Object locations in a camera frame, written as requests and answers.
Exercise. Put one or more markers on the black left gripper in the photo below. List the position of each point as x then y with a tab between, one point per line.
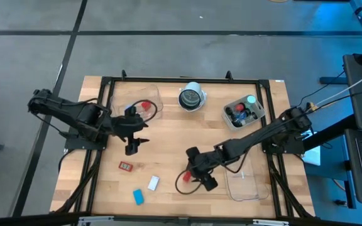
124	127

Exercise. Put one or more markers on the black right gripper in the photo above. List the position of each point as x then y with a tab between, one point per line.
207	161

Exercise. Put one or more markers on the red block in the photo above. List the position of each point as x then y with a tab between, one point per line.
186	176
146	106

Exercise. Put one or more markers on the red framed small box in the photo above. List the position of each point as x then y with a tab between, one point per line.
125	166

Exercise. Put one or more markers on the white eraser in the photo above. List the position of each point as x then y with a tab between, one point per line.
153	183

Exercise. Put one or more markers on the red sand timer black caps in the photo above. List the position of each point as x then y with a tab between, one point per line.
239	107

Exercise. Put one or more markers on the teal capped sand timer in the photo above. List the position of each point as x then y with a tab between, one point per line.
251	99

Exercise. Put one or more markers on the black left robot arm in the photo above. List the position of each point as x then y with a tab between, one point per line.
74	113

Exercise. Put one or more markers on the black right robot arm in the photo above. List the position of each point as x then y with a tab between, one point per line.
262	135

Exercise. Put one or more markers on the small clear plastic container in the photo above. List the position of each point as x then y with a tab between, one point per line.
121	94

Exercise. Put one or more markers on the large clear plastic container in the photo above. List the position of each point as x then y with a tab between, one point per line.
250	188

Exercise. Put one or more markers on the blue eraser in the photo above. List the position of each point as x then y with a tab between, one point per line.
138	196

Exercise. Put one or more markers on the white round device black centre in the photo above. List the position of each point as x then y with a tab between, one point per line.
190	97

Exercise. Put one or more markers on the white paper sheet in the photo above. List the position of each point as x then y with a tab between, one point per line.
313	157

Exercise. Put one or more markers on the black slanted stand bar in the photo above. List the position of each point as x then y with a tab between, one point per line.
332	132

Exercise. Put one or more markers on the black rig crossbar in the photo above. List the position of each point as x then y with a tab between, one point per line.
27	219

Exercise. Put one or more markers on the black floor bar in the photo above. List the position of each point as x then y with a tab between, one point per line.
333	80

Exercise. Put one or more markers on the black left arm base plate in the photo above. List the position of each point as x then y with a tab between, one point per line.
74	145

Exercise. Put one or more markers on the black aluminium table frame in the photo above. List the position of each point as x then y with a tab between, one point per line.
168	79

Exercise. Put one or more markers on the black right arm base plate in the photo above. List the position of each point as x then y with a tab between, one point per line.
267	147

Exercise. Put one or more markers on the silver metal bracket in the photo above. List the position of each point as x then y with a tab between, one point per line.
270	223
93	221

